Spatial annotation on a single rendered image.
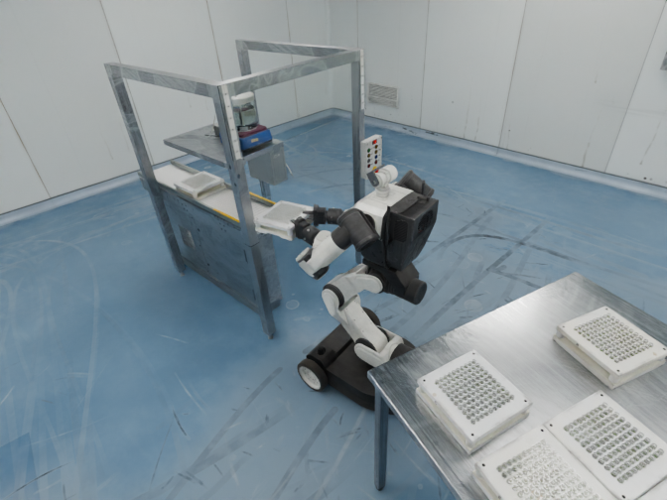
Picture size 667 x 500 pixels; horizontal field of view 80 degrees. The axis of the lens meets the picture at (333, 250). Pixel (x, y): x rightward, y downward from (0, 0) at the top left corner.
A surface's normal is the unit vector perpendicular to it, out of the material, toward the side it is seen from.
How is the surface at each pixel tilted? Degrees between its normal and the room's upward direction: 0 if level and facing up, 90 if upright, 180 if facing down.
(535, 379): 0
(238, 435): 0
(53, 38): 90
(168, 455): 0
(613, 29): 90
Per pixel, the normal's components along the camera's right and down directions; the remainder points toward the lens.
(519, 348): -0.05, -0.82
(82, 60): 0.69, 0.38
